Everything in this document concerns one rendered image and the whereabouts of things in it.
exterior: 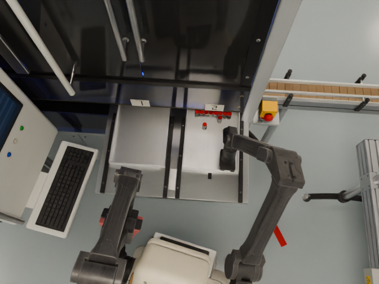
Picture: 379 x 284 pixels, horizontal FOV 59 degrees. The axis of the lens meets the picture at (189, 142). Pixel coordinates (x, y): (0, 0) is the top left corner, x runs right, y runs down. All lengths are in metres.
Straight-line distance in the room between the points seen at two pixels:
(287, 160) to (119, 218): 0.48
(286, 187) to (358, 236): 1.76
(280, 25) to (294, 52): 2.00
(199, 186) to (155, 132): 0.34
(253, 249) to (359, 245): 1.65
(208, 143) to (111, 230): 0.86
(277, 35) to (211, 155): 0.69
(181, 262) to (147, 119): 0.85
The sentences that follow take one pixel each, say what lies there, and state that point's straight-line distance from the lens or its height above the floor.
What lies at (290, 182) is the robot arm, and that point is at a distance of 0.94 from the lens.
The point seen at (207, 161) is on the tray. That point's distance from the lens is 1.59.
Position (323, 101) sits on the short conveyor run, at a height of 0.93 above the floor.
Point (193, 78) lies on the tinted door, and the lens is 1.35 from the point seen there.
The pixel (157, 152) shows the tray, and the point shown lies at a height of 0.88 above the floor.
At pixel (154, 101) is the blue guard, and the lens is 1.53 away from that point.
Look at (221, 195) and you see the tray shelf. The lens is 1.55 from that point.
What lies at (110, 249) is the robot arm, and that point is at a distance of 0.84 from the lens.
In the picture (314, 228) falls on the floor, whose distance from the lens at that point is 2.56.
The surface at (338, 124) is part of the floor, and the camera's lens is 2.87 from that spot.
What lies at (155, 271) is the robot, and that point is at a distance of 1.01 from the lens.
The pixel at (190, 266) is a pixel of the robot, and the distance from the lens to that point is 1.04.
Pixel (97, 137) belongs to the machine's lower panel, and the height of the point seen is 0.54.
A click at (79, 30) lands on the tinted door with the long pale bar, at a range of 1.22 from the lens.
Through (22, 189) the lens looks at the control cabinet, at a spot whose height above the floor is 0.90.
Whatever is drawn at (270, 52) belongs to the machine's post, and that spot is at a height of 1.44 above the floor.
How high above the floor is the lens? 2.39
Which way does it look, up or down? 69 degrees down
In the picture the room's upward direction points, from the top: straight up
